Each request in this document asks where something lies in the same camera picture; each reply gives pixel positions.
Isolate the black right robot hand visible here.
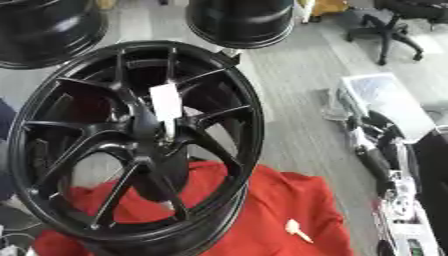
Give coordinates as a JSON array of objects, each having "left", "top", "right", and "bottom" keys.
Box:
[{"left": 344, "top": 111, "right": 413, "bottom": 198}]

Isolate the white pin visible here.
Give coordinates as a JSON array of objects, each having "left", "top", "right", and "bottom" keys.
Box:
[
  {"left": 283, "top": 218, "right": 315, "bottom": 244},
  {"left": 148, "top": 82, "right": 186, "bottom": 140}
]

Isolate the black round wheel rim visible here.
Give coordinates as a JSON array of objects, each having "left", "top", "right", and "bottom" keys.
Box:
[
  {"left": 183, "top": 0, "right": 298, "bottom": 50},
  {"left": 0, "top": 0, "right": 111, "bottom": 70}
]

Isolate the black spoked wheel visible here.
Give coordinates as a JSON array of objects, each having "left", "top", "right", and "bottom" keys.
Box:
[{"left": 5, "top": 40, "right": 266, "bottom": 256}]

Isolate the white plastic box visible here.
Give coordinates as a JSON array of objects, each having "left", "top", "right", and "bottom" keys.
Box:
[{"left": 323, "top": 72, "right": 438, "bottom": 144}]

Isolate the black office chair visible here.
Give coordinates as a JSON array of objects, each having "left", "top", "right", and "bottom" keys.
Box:
[{"left": 344, "top": 0, "right": 448, "bottom": 67}]

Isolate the yellow box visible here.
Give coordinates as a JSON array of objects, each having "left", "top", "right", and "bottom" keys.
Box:
[{"left": 309, "top": 0, "right": 350, "bottom": 18}]

